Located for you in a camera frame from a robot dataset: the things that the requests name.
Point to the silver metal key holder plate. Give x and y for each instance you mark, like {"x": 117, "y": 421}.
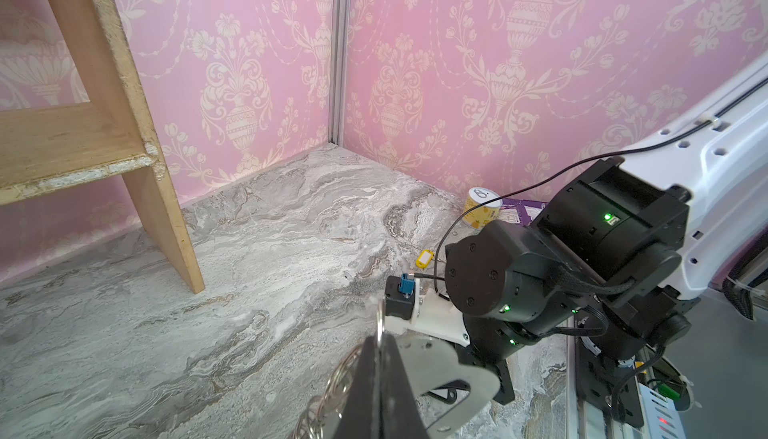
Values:
{"x": 429, "y": 364}

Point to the yellow key tag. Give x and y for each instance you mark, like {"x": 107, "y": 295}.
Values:
{"x": 424, "y": 259}

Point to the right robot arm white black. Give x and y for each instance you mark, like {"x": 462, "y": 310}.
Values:
{"x": 624, "y": 250}

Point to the purple snack packet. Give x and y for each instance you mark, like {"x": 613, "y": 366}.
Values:
{"x": 518, "y": 211}

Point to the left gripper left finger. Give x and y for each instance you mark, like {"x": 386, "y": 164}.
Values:
{"x": 361, "y": 416}

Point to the wooden two-tier shelf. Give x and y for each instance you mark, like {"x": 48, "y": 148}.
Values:
{"x": 45, "y": 150}

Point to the yellow cup white lid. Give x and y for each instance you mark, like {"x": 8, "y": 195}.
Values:
{"x": 482, "y": 206}

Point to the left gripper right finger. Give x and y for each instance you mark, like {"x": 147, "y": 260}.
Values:
{"x": 398, "y": 414}

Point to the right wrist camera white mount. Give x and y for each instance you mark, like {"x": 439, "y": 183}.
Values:
{"x": 407, "y": 308}

